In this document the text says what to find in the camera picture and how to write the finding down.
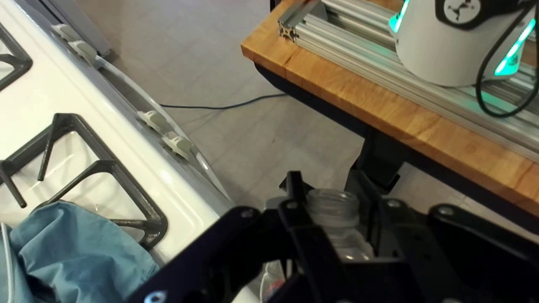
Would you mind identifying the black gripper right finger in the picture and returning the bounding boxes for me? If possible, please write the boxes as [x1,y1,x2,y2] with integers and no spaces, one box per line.
[368,198,450,303]

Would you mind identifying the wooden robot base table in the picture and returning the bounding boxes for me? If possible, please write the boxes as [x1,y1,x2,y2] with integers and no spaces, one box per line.
[241,0,539,234]

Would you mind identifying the black cable on floor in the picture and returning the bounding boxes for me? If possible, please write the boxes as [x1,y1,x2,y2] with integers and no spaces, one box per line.
[159,91,289,111]

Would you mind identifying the white gas stove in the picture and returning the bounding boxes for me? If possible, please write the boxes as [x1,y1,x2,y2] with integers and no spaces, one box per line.
[0,0,231,261]

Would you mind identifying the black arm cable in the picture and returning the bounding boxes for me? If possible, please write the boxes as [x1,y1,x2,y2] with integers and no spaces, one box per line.
[476,0,539,119]

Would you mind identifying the clear plastic water bottle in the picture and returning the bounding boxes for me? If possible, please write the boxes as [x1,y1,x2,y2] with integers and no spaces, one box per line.
[258,188,375,303]

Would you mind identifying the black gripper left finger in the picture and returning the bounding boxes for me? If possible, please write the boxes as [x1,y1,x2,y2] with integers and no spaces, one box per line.
[279,170,358,303]

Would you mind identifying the blue cloth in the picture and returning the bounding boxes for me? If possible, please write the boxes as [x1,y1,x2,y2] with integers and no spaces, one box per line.
[0,202,159,303]

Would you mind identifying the black left stove grate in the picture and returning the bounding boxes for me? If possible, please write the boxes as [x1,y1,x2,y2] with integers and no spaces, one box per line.
[0,113,169,249]

